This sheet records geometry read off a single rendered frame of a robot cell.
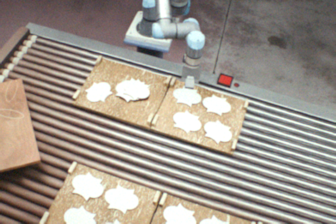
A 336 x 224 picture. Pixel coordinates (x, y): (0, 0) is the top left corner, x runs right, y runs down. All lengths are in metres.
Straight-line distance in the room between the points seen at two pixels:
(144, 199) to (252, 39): 2.55
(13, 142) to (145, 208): 0.64
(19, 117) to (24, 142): 0.15
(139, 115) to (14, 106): 0.60
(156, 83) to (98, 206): 0.75
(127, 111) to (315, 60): 2.38
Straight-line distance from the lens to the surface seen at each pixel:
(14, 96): 2.18
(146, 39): 2.62
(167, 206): 1.91
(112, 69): 2.38
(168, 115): 2.19
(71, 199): 1.93
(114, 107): 2.21
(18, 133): 2.03
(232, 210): 1.96
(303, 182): 2.13
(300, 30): 4.46
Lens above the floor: 2.62
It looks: 49 degrees down
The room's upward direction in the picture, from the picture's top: 6 degrees clockwise
